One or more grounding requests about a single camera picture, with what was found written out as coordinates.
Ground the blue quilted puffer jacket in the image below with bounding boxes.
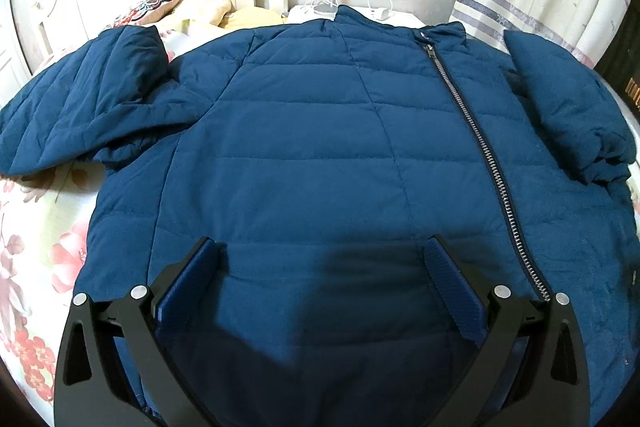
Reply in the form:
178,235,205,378
0,4,640,427

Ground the floral bed sheet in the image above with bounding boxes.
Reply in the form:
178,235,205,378
0,13,640,423

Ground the colourful patterned pillow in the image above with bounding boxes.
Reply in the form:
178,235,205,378
112,0,182,27

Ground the orange textured pillow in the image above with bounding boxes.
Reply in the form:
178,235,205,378
207,0,238,29

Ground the yellow pillow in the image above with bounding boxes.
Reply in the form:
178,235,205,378
219,6,288,31

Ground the white charger with cable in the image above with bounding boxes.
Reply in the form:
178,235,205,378
367,0,394,22

